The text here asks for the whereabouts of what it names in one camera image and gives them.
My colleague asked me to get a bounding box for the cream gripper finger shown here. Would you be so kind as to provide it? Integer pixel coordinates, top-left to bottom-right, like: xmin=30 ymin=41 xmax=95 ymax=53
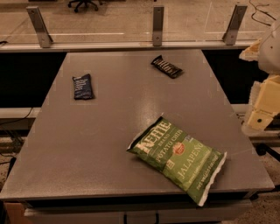
xmin=239 ymin=39 xmax=261 ymax=61
xmin=247 ymin=110 xmax=273 ymax=130

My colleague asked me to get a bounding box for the cream white gripper body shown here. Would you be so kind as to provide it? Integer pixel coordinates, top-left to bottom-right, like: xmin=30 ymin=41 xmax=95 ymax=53
xmin=254 ymin=74 xmax=280 ymax=116

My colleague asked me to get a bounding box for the dark blue snack bar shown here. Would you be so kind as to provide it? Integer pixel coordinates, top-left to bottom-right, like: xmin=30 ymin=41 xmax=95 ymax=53
xmin=73 ymin=73 xmax=95 ymax=100

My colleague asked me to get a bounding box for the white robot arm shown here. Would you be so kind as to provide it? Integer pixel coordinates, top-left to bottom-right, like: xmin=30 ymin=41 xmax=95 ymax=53
xmin=239 ymin=18 xmax=280 ymax=135

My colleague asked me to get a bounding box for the black striped snack bar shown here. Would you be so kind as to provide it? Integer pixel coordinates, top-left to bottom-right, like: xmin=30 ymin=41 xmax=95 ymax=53
xmin=151 ymin=55 xmax=183 ymax=79

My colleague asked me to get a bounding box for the green Kettle jalapeno chips bag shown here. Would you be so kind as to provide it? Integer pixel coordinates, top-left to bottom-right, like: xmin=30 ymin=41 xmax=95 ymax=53
xmin=128 ymin=117 xmax=227 ymax=207

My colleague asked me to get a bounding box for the black office chair base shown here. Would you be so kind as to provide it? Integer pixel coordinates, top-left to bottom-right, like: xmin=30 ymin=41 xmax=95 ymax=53
xmin=67 ymin=0 xmax=103 ymax=13

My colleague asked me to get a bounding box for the right metal glass bracket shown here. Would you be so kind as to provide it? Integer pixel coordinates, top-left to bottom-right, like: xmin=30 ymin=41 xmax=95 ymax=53
xmin=222 ymin=4 xmax=248 ymax=46

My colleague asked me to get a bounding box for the metal glass bracket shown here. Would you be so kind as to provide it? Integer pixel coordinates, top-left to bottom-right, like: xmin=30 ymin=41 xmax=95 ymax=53
xmin=222 ymin=4 xmax=248 ymax=46
xmin=26 ymin=6 xmax=53 ymax=48
xmin=152 ymin=6 xmax=165 ymax=46

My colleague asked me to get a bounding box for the black cable on floor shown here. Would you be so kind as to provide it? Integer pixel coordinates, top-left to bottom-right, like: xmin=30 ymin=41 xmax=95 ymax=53
xmin=248 ymin=0 xmax=277 ymax=27

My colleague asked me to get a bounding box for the middle metal glass bracket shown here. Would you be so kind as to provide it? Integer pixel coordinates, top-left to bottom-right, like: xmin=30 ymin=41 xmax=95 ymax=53
xmin=152 ymin=6 xmax=165 ymax=46

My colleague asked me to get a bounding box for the metal rail barrier base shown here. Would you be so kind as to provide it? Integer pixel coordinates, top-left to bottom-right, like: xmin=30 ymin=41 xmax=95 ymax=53
xmin=0 ymin=40 xmax=254 ymax=53

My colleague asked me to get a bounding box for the left metal glass bracket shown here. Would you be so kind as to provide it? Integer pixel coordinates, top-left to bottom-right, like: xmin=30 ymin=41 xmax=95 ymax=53
xmin=26 ymin=6 xmax=53 ymax=48

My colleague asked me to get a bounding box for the black cable left side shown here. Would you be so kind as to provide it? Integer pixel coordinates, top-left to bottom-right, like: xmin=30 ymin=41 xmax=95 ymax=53
xmin=0 ymin=107 xmax=34 ymax=127

